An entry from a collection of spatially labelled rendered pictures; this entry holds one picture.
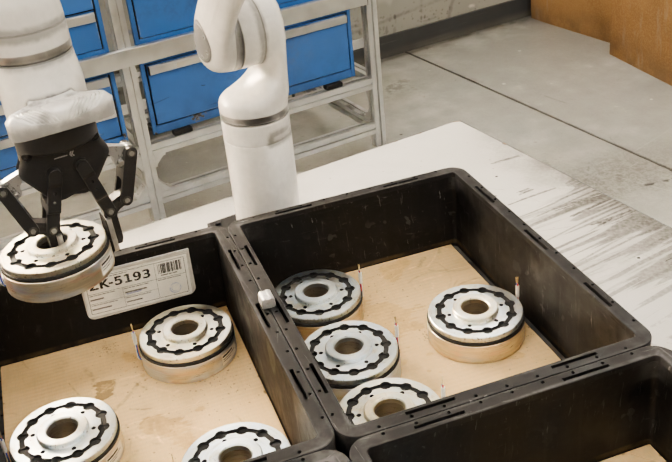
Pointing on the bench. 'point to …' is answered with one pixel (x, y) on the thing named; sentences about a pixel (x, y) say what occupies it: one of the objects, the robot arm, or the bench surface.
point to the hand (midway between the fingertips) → (86, 241)
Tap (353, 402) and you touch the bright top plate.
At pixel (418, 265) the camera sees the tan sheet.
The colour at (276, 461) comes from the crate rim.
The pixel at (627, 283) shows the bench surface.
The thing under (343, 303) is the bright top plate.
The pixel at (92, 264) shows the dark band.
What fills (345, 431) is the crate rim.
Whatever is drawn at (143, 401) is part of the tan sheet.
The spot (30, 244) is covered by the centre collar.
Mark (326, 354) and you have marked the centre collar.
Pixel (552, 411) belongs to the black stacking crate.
